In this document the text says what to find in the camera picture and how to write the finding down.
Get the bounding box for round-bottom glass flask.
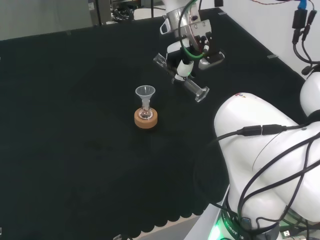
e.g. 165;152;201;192
138;99;154;120

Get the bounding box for black cables with blue connector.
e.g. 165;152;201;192
291;0;320;76

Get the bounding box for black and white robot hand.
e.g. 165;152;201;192
164;31;226;83

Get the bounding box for clear plastic funnel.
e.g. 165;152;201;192
135;85;156;109

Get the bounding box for black bench cloth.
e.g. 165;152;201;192
0;7;309;239

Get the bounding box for clear graduated cylinder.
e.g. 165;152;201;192
153;53;210;104

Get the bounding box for black cable bundle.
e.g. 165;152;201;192
111;4;135;22

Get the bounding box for cork ring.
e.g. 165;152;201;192
133;107;159;130

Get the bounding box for grey cabinet panel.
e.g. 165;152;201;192
0;0;112;41

